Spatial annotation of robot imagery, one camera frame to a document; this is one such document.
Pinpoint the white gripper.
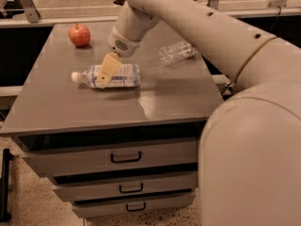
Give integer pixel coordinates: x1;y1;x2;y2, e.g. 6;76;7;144
97;25;141;85

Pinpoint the blue label plastic water bottle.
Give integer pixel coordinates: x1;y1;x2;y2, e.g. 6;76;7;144
71;63;141;89

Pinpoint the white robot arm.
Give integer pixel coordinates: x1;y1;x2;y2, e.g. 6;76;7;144
110;0;301;226

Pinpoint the clear crushed plastic bottle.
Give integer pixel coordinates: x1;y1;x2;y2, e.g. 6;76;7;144
159;40;198;65

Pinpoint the red apple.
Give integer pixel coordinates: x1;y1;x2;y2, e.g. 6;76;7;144
69;24;90;47

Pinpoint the grey drawer cabinet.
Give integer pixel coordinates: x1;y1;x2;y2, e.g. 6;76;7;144
1;22;222;207

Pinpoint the top grey drawer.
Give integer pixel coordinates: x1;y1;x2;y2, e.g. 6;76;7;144
24;138;197;177

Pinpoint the grey drawer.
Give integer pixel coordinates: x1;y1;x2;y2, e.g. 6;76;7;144
53;170;197;202
24;138;197;177
72;190;195;218

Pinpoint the black stand at left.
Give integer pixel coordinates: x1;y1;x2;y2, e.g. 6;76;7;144
0;149;13;223

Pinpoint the middle grey drawer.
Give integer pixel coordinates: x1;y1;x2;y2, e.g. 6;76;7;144
53;170;197;202

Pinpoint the bottom grey drawer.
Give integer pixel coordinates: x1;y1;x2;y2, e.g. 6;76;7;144
72;190;195;218

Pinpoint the black cable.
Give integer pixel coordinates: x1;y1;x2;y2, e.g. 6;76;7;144
269;5;282;33

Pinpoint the metal railing frame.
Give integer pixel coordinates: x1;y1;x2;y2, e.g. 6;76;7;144
0;0;301;23

